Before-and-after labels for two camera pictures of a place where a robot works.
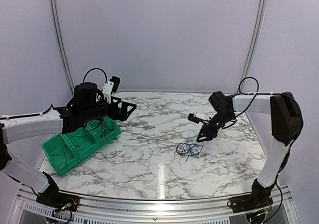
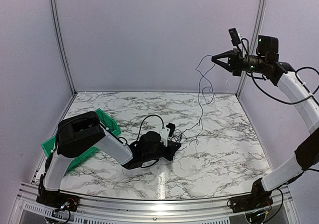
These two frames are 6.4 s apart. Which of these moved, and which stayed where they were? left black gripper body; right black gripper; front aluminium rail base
Moved: right black gripper; left black gripper body
Stayed: front aluminium rail base
